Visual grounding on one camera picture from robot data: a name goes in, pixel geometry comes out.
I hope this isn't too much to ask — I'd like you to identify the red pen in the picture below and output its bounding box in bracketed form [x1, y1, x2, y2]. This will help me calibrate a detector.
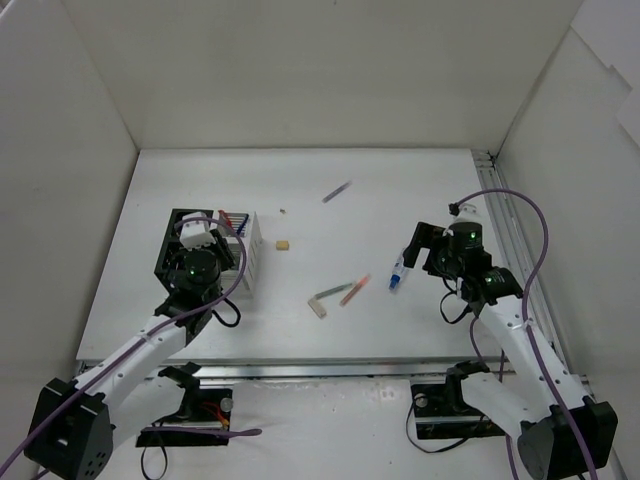
[219, 210, 233, 228]

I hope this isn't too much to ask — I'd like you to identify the blue ballpoint pen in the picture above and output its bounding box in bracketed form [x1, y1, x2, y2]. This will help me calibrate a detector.
[236, 214, 249, 236]

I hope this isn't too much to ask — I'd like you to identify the small yellow eraser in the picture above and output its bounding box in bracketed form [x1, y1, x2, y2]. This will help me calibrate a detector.
[276, 240, 290, 251]

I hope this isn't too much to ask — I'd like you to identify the orange red marker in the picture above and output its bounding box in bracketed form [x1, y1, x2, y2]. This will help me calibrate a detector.
[339, 275, 371, 307]

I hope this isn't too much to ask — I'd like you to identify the purple grey pen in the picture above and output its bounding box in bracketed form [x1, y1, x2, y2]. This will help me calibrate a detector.
[321, 180, 352, 204]

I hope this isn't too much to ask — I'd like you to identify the beige rectangular eraser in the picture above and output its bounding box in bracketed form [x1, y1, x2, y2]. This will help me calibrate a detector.
[307, 297, 327, 319]

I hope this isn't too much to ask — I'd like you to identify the green grey marker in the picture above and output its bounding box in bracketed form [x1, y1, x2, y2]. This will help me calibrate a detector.
[314, 282, 354, 300]

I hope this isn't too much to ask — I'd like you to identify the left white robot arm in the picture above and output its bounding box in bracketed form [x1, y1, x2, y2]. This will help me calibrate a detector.
[16, 212, 248, 479]

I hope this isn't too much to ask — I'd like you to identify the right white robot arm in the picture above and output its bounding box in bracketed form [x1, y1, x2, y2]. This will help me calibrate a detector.
[403, 221, 618, 479]

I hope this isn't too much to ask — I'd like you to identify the clear blue-capped glue bottle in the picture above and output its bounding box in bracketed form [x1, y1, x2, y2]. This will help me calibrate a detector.
[389, 249, 406, 292]

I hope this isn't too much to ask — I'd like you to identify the black slatted organizer box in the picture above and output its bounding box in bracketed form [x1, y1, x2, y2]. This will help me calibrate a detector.
[154, 208, 213, 292]

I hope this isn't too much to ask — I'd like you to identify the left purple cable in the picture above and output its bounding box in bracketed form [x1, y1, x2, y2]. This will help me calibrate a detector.
[0, 214, 264, 476]

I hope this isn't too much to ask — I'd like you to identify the purple cable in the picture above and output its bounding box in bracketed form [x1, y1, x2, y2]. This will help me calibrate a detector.
[447, 188, 601, 480]
[0, 214, 264, 476]

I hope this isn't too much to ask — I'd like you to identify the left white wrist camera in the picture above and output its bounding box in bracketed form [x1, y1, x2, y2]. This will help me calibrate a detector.
[178, 211, 215, 250]

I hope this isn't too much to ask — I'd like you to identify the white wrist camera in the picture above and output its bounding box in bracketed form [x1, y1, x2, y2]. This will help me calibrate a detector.
[447, 203, 483, 232]
[178, 211, 215, 250]

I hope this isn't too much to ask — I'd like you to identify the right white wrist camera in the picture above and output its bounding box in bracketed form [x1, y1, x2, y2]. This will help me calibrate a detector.
[447, 203, 483, 232]

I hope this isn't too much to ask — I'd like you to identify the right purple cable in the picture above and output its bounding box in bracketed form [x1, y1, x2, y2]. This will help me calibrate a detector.
[447, 188, 601, 480]

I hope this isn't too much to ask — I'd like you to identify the aluminium side rail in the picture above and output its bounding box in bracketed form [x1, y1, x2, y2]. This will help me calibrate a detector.
[471, 150, 557, 345]

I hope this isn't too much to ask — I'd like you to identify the aluminium front rail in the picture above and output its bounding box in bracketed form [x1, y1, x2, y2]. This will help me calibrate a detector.
[74, 355, 571, 386]

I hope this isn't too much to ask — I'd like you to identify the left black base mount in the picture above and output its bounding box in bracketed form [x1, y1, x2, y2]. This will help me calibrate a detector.
[135, 388, 233, 448]

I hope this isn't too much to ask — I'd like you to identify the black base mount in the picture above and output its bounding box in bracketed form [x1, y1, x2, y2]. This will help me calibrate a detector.
[411, 383, 505, 440]
[135, 388, 233, 448]

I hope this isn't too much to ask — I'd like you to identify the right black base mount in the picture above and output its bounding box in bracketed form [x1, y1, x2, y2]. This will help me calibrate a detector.
[411, 383, 505, 440]

